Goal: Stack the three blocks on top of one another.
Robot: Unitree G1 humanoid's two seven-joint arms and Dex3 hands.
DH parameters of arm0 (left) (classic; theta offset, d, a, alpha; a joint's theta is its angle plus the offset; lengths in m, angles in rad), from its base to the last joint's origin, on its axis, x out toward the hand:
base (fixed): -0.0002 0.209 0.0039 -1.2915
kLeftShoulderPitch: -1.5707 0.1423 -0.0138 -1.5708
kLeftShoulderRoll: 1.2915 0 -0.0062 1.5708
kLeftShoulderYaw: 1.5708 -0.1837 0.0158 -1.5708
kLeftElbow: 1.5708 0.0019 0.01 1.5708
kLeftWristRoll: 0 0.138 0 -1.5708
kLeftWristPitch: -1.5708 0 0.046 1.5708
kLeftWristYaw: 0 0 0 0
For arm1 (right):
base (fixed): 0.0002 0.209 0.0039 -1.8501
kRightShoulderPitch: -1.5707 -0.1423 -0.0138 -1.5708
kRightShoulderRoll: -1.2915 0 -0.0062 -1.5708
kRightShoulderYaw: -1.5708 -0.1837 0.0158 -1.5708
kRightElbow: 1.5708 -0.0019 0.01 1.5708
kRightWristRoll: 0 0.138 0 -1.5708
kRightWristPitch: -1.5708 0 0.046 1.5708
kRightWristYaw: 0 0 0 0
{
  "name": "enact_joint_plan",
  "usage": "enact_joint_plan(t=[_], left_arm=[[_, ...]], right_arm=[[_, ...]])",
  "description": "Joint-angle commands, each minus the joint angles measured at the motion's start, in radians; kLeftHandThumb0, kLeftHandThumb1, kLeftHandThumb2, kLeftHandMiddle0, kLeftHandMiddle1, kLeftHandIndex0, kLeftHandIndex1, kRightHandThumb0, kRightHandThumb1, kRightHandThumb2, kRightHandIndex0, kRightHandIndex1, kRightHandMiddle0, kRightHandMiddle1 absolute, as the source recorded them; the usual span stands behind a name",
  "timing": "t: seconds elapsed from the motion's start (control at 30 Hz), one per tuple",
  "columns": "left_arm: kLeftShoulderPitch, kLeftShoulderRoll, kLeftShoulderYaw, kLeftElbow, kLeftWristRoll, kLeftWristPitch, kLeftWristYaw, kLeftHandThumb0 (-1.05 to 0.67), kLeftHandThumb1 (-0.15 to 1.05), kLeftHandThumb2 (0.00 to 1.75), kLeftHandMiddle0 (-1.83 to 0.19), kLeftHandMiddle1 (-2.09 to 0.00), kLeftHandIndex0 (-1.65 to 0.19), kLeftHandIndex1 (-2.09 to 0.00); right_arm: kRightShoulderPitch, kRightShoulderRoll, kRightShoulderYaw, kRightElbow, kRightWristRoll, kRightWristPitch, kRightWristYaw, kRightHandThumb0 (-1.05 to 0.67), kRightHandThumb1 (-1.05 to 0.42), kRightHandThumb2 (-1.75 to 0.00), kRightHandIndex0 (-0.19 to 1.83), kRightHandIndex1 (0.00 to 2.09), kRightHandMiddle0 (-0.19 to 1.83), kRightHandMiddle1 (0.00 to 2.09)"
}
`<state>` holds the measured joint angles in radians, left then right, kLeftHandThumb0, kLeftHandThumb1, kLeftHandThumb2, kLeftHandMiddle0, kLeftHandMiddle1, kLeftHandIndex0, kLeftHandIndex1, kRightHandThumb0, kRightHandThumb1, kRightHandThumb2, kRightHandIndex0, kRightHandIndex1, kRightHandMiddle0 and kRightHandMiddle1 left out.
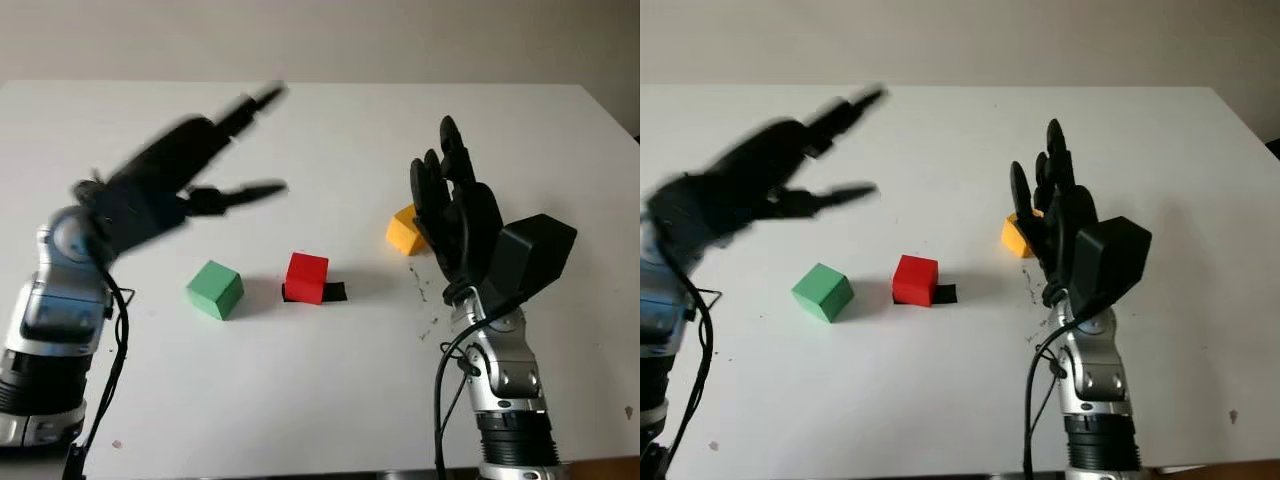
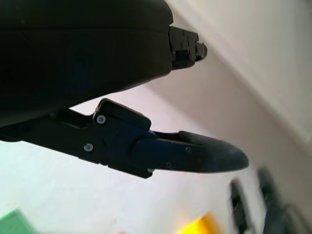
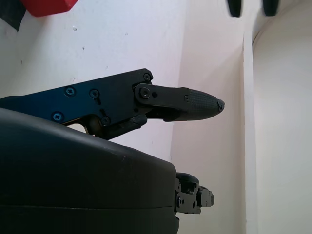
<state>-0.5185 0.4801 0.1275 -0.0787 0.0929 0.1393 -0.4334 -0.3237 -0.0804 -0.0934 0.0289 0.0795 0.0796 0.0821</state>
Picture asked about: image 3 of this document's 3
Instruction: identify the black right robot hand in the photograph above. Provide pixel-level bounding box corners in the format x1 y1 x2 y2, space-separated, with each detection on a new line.
0 68 225 234

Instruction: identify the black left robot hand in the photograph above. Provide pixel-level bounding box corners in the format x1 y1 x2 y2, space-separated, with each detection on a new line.
226 0 280 18

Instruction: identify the red block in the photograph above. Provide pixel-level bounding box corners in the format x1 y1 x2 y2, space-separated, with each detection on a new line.
20 0 79 18

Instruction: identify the black tape strip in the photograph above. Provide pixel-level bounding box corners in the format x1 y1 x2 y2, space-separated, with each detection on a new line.
0 0 27 32

